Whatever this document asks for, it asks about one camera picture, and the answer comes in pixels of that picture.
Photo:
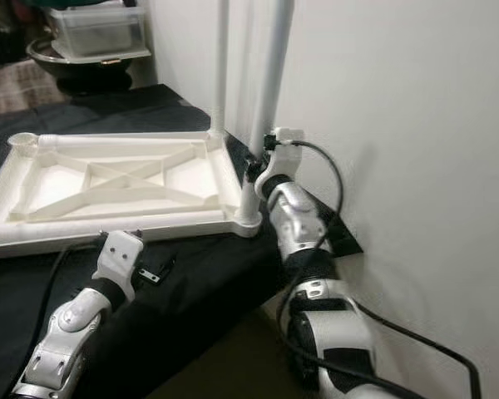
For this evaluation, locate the black tablecloth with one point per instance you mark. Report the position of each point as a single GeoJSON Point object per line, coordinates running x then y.
{"type": "Point", "coordinates": [216, 291]}

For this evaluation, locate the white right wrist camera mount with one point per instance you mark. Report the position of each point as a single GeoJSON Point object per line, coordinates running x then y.
{"type": "Point", "coordinates": [287, 150]}

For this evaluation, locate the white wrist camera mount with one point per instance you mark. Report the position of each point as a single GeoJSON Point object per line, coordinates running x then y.
{"type": "Point", "coordinates": [121, 253]}
{"type": "Point", "coordinates": [287, 150]}

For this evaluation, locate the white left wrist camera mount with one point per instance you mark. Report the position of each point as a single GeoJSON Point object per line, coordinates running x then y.
{"type": "Point", "coordinates": [121, 253]}

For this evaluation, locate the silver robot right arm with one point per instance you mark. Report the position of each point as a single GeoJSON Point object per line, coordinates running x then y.
{"type": "Point", "coordinates": [299, 224]}

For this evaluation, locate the white plastic children table top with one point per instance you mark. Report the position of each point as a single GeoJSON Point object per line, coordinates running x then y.
{"type": "Point", "coordinates": [183, 174]}

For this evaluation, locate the black wok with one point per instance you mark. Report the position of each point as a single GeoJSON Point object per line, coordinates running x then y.
{"type": "Point", "coordinates": [91, 75]}

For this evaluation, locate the clear plastic storage bin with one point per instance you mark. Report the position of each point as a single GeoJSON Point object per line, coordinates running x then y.
{"type": "Point", "coordinates": [100, 33]}

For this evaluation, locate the dark green pot lid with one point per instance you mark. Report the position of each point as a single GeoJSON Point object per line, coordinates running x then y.
{"type": "Point", "coordinates": [75, 4]}

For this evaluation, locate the patterned cloth covered table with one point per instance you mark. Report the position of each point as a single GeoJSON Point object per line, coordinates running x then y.
{"type": "Point", "coordinates": [25, 90]}

